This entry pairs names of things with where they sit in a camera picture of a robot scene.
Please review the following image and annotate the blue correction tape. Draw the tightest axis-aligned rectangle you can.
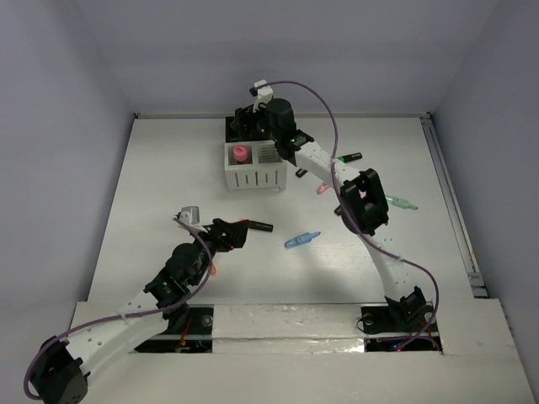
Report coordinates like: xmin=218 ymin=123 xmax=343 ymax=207
xmin=284 ymin=231 xmax=321 ymax=249

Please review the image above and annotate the orange cap black highlighter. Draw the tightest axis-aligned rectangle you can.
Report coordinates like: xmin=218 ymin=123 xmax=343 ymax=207
xmin=242 ymin=219 xmax=274 ymax=232

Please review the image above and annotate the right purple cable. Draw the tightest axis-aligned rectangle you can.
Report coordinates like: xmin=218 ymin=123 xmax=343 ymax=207
xmin=264 ymin=80 xmax=441 ymax=353

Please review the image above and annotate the green correction tape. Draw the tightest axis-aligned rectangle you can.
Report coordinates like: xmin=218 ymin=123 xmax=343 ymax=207
xmin=386 ymin=195 xmax=418 ymax=210

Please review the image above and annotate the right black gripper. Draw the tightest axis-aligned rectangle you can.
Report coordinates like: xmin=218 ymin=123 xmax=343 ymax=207
xmin=229 ymin=98 xmax=280 ymax=142

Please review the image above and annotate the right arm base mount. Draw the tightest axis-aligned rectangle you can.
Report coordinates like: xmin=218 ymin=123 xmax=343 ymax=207
xmin=355 ymin=293 xmax=442 ymax=353

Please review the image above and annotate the black slotted container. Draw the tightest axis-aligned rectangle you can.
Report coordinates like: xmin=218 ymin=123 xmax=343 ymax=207
xmin=225 ymin=115 xmax=237 ymax=143

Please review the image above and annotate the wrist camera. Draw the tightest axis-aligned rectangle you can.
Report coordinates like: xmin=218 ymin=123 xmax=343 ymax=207
xmin=173 ymin=205 xmax=200 ymax=227
xmin=249 ymin=80 xmax=274 ymax=113

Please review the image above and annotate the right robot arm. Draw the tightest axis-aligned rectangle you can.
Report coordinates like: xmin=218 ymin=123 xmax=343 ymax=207
xmin=226 ymin=98 xmax=426 ymax=334

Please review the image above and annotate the green cap black highlighter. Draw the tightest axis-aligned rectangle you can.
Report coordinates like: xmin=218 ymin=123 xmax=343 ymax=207
xmin=336 ymin=152 xmax=363 ymax=163

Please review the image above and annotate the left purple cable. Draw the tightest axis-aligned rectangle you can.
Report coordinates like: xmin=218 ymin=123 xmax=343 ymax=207
xmin=23 ymin=218 xmax=216 ymax=400

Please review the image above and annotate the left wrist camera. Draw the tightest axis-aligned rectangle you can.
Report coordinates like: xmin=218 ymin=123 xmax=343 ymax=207
xmin=173 ymin=205 xmax=200 ymax=227

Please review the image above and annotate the purple cable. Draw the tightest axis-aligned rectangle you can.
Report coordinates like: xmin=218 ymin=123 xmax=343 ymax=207
xmin=23 ymin=218 xmax=216 ymax=400
xmin=264 ymin=80 xmax=441 ymax=353

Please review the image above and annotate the aluminium rail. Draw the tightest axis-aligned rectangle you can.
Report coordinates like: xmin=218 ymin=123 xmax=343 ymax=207
xmin=419 ymin=117 xmax=490 ymax=299

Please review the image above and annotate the pink correction tape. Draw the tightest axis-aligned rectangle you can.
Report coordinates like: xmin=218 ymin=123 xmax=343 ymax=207
xmin=316 ymin=183 xmax=329 ymax=195

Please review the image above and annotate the white slotted container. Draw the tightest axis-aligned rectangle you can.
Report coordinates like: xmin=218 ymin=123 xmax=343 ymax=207
xmin=224 ymin=141 xmax=288 ymax=192

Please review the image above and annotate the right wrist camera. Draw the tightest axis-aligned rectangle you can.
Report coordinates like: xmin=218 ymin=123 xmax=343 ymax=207
xmin=249 ymin=80 xmax=274 ymax=113

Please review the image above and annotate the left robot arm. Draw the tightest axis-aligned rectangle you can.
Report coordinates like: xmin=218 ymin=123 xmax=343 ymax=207
xmin=23 ymin=213 xmax=250 ymax=403

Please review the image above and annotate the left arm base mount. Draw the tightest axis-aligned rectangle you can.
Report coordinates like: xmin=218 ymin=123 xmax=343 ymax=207
xmin=134 ymin=305 xmax=214 ymax=354

